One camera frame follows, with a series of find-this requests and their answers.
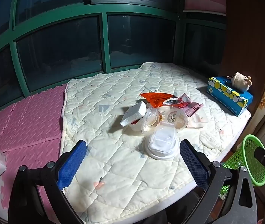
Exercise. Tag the white quilted blanket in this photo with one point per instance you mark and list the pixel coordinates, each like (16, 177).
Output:
(113, 158)

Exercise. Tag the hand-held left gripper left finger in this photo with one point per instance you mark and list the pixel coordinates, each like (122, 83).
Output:
(72, 163)

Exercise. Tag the blue dotted tissue box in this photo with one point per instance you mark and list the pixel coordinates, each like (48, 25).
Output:
(230, 95)

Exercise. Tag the pink foam floor mat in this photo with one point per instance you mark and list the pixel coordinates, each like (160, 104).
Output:
(29, 126)

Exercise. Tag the beige plush toy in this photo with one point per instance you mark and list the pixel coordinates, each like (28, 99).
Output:
(240, 81)

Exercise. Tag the silver foil wrapper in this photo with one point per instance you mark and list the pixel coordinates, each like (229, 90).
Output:
(171, 101)

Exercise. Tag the clear plastic tray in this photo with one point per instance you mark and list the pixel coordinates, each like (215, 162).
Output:
(199, 121)

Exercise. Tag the white styrofoam block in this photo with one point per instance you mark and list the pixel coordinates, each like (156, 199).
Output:
(133, 113)

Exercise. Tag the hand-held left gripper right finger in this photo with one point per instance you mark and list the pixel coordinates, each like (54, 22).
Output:
(193, 162)

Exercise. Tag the clear plastic cup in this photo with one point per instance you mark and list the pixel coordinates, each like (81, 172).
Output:
(151, 119)

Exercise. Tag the clear container with orange sauce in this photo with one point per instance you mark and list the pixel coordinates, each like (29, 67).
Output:
(136, 126)

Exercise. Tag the green window frame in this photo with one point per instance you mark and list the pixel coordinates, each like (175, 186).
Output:
(104, 42)

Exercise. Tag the white round plastic bowl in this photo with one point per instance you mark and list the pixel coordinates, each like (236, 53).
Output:
(161, 155)

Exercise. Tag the orange snack packet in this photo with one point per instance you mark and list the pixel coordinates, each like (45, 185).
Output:
(157, 98)

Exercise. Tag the brown wooden wardrobe panel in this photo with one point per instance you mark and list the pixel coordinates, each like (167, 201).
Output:
(244, 46)

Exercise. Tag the green plastic mesh basket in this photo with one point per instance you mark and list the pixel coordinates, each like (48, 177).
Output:
(251, 149)

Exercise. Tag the pink plastic wrapper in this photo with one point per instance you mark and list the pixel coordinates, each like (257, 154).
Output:
(192, 106)

